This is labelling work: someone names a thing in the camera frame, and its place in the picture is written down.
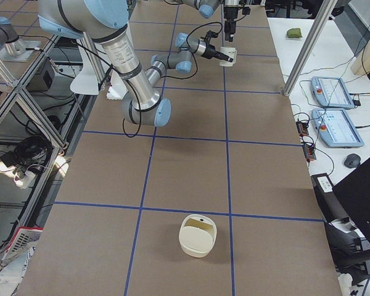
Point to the cream plastic bin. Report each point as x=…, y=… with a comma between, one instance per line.
x=197, y=235

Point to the aluminium frame post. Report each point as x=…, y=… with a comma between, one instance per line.
x=317, y=27

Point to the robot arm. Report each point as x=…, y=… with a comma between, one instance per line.
x=106, y=23
x=206, y=8

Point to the blue teach pendant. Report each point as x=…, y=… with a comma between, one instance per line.
x=334, y=127
x=331, y=92

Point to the upper blue teach pendant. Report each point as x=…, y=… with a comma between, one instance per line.
x=331, y=92

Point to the white mug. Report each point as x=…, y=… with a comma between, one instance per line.
x=230, y=52

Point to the white pedestal column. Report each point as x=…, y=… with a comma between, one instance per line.
x=116, y=91

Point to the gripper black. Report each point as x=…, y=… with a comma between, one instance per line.
x=230, y=14
x=208, y=52

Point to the grey computer mouse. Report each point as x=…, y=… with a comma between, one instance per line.
x=352, y=161

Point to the lower blue teach pendant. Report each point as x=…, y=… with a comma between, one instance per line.
x=334, y=127

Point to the orange black electronics board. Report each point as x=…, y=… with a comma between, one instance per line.
x=302, y=128

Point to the green bean bag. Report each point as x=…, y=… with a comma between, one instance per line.
x=294, y=33

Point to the black laptop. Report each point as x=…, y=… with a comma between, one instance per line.
x=353, y=193

